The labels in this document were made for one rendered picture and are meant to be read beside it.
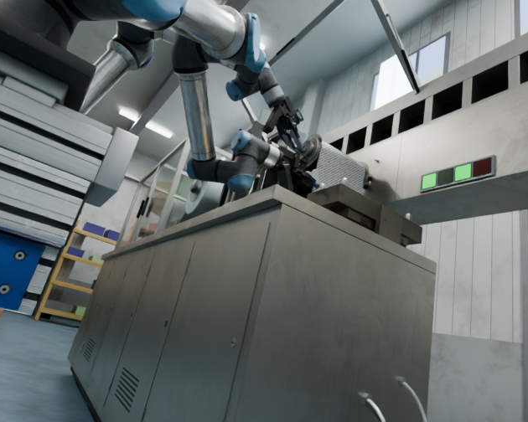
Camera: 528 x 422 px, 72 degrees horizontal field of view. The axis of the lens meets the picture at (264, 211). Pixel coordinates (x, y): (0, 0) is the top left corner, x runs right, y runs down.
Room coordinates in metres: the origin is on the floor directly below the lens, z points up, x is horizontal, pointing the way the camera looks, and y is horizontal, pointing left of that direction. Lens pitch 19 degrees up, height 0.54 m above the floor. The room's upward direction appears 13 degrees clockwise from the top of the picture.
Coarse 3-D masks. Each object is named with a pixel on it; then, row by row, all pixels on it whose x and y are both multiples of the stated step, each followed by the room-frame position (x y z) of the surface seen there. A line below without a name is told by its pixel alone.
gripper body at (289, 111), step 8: (272, 104) 1.15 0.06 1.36; (280, 104) 1.16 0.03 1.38; (288, 104) 1.18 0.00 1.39; (288, 112) 1.16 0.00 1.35; (296, 112) 1.18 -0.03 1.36; (280, 120) 1.18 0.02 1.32; (288, 120) 1.17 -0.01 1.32; (296, 120) 1.19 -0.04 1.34; (280, 128) 1.21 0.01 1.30; (288, 128) 1.19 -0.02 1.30
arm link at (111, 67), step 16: (112, 48) 0.98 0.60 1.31; (128, 48) 0.98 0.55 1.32; (144, 48) 1.00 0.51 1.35; (96, 64) 0.98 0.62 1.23; (112, 64) 0.99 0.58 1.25; (128, 64) 1.02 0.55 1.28; (144, 64) 1.09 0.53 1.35; (96, 80) 0.98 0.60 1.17; (112, 80) 1.01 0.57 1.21; (96, 96) 1.01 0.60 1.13; (80, 112) 1.00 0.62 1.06
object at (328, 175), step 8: (320, 160) 1.19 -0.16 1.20; (320, 168) 1.19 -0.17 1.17; (328, 168) 1.21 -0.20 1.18; (336, 168) 1.23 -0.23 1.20; (320, 176) 1.20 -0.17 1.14; (328, 176) 1.21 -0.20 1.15; (336, 176) 1.23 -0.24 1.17; (344, 176) 1.25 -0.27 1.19; (328, 184) 1.22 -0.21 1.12; (336, 184) 1.24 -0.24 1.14; (352, 184) 1.27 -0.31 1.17; (360, 184) 1.29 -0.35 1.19; (312, 192) 1.19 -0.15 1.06; (360, 192) 1.30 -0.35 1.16
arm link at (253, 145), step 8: (240, 136) 1.00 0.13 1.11; (248, 136) 1.01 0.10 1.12; (232, 144) 1.04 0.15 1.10; (240, 144) 1.01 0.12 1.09; (248, 144) 1.01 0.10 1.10; (256, 144) 1.02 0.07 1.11; (264, 144) 1.04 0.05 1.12; (240, 152) 1.03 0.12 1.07; (248, 152) 1.02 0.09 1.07; (256, 152) 1.03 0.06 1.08; (264, 152) 1.04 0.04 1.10; (264, 160) 1.06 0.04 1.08
